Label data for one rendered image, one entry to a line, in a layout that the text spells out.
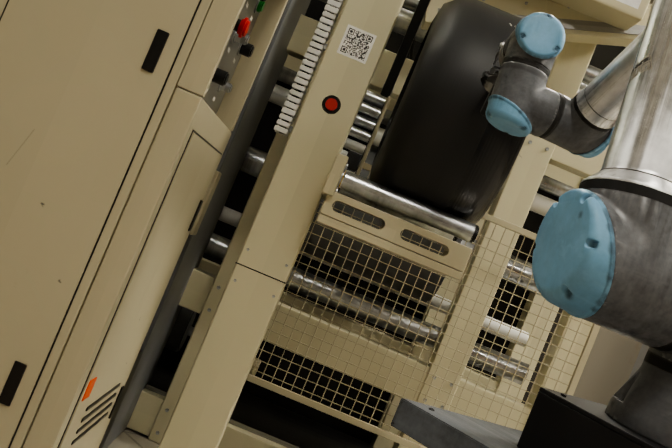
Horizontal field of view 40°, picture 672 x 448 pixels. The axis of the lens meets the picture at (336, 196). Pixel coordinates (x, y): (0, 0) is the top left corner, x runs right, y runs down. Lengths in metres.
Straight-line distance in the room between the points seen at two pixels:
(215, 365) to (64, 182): 0.79
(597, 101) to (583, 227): 0.60
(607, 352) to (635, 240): 7.72
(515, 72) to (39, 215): 0.88
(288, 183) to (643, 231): 1.23
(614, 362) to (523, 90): 7.40
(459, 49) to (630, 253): 1.06
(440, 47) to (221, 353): 0.88
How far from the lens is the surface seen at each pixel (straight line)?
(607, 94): 1.71
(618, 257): 1.15
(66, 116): 1.65
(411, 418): 1.26
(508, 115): 1.71
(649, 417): 1.25
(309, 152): 2.24
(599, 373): 8.88
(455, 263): 2.16
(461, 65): 2.10
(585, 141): 1.78
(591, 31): 2.81
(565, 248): 1.18
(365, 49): 2.28
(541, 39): 1.75
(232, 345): 2.26
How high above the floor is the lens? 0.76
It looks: 3 degrees up
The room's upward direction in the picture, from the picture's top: 23 degrees clockwise
